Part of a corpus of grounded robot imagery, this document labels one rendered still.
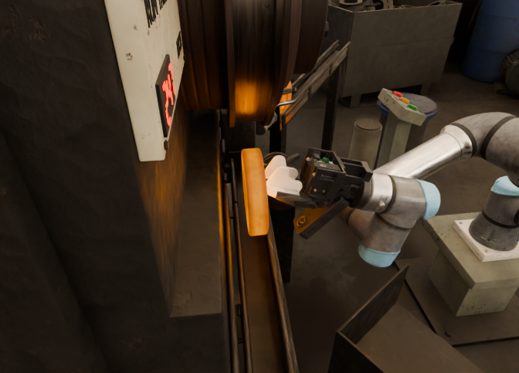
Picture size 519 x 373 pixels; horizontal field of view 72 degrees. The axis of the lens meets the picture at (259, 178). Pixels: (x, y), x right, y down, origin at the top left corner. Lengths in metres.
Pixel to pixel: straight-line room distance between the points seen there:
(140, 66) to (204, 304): 0.26
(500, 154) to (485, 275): 0.54
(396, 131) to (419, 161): 0.81
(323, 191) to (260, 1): 0.32
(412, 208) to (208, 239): 0.40
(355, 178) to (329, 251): 1.08
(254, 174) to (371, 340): 0.37
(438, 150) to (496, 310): 0.90
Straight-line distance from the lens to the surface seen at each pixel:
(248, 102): 0.58
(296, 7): 0.57
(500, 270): 1.44
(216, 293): 0.43
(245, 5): 0.50
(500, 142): 0.97
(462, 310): 1.59
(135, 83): 0.27
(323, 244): 1.74
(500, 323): 1.68
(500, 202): 1.38
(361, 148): 1.64
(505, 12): 4.06
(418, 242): 1.88
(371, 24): 2.97
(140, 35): 0.26
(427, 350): 0.76
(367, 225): 0.77
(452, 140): 0.96
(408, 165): 0.89
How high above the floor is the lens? 1.21
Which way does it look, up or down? 35 degrees down
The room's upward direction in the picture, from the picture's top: straight up
